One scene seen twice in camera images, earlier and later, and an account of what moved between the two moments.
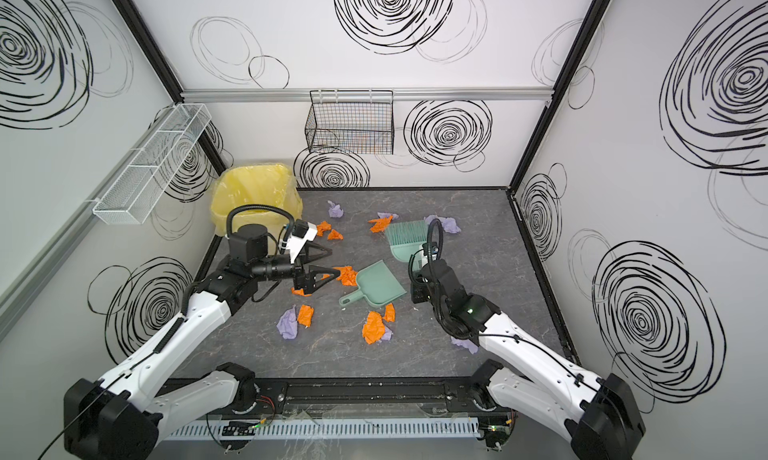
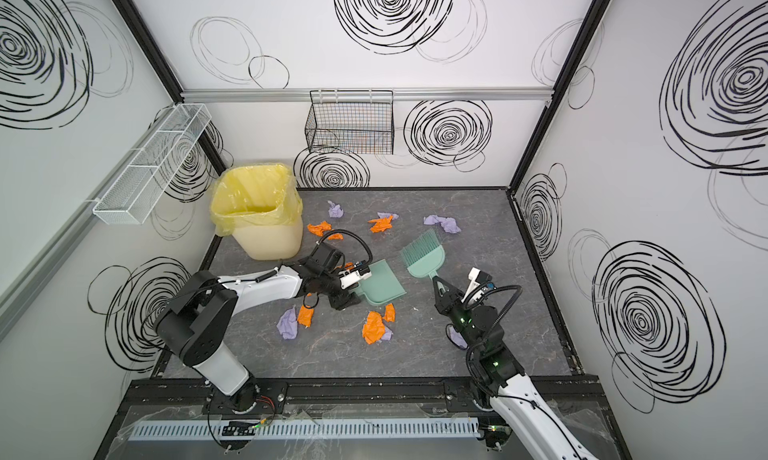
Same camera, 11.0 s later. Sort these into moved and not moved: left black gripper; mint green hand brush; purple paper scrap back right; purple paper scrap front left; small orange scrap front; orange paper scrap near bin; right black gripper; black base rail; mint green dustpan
Moved: right black gripper; left black gripper; mint green hand brush
Not moved: black base rail; purple paper scrap back right; purple paper scrap front left; mint green dustpan; small orange scrap front; orange paper scrap near bin
